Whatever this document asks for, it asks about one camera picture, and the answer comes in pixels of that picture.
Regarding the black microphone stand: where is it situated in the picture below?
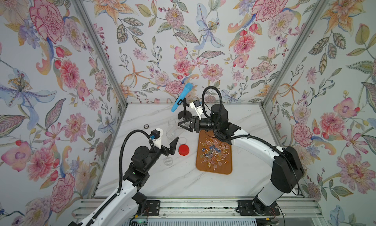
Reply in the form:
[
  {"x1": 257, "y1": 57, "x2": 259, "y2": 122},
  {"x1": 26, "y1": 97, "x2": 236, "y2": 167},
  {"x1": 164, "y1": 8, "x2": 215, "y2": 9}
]
[{"x1": 178, "y1": 98, "x2": 192, "y2": 120}]

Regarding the blue microphone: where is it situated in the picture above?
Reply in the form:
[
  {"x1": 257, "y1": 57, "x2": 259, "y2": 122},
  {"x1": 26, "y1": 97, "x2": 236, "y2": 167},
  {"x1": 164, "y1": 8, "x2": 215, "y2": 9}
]
[{"x1": 171, "y1": 83, "x2": 193, "y2": 112}]

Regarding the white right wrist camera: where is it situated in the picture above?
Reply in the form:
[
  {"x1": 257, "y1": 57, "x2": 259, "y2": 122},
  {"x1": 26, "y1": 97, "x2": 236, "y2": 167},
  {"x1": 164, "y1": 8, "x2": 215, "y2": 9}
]
[{"x1": 190, "y1": 100, "x2": 204, "y2": 120}]

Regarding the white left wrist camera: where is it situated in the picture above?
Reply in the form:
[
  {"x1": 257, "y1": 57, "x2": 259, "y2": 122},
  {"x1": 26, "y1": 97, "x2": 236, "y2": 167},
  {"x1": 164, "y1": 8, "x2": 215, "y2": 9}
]
[{"x1": 149, "y1": 128, "x2": 164, "y2": 149}]

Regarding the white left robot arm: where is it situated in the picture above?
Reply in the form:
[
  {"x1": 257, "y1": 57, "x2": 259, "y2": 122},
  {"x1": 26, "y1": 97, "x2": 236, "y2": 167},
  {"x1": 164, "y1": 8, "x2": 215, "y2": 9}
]
[{"x1": 69, "y1": 138, "x2": 179, "y2": 226}]

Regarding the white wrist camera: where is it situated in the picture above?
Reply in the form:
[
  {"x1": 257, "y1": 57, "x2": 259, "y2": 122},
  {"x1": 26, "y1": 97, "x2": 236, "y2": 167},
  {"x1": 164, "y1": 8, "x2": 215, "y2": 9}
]
[
  {"x1": 149, "y1": 128, "x2": 164, "y2": 149},
  {"x1": 190, "y1": 100, "x2": 204, "y2": 120}
]

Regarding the aluminium frame post right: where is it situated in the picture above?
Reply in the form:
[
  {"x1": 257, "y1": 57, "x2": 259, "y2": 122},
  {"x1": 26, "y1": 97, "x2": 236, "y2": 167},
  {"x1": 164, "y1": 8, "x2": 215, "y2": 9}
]
[{"x1": 260, "y1": 0, "x2": 330, "y2": 109}]

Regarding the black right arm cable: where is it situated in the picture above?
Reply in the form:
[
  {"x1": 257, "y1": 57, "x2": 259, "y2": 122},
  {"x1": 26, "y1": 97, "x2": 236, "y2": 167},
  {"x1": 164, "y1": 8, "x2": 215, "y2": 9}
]
[{"x1": 202, "y1": 86, "x2": 300, "y2": 196}]

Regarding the brown wooden tray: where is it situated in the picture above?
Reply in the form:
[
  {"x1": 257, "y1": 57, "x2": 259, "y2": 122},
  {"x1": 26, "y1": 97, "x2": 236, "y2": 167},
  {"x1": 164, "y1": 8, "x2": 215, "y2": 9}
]
[{"x1": 196, "y1": 130, "x2": 233, "y2": 175}]

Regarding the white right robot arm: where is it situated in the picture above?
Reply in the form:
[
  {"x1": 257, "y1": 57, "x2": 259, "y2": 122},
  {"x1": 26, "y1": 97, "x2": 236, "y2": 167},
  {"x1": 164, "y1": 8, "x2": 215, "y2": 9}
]
[{"x1": 178, "y1": 104, "x2": 304, "y2": 209}]

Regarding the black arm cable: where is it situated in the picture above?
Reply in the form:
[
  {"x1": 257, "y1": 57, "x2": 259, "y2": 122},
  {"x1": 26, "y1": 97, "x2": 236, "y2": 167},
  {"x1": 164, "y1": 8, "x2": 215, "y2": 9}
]
[
  {"x1": 202, "y1": 86, "x2": 300, "y2": 196},
  {"x1": 85, "y1": 130, "x2": 152, "y2": 226}
]

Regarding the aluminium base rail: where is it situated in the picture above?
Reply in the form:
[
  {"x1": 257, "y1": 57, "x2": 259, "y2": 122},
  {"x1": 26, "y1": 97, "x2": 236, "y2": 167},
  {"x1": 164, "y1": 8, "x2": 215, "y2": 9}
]
[{"x1": 73, "y1": 196, "x2": 322, "y2": 226}]

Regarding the red jar lid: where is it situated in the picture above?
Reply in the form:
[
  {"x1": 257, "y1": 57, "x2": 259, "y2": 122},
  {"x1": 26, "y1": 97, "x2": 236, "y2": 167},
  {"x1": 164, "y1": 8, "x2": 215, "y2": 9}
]
[{"x1": 178, "y1": 144, "x2": 190, "y2": 156}]

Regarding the clear plastic jar lid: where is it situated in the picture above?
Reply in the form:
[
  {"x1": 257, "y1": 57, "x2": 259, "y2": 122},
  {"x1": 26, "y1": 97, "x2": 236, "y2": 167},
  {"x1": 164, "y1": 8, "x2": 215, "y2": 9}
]
[{"x1": 178, "y1": 137, "x2": 187, "y2": 145}]

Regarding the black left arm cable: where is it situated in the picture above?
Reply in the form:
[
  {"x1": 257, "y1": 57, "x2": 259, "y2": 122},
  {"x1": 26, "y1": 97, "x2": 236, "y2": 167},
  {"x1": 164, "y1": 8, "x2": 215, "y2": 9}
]
[{"x1": 85, "y1": 130, "x2": 152, "y2": 226}]

